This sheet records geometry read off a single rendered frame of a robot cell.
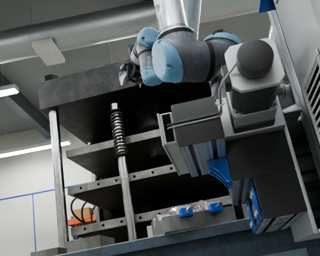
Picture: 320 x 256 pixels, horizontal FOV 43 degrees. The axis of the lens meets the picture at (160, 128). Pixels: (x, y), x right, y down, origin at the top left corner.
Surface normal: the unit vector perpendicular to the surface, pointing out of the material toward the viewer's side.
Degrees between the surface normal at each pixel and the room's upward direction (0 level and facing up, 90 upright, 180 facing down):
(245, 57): 90
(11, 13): 180
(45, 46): 180
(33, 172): 90
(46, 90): 90
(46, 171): 90
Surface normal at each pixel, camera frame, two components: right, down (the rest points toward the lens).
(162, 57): -0.92, 0.18
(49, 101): -0.21, -0.32
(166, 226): 0.08, -0.37
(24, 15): 0.16, 0.92
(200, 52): 0.29, -0.30
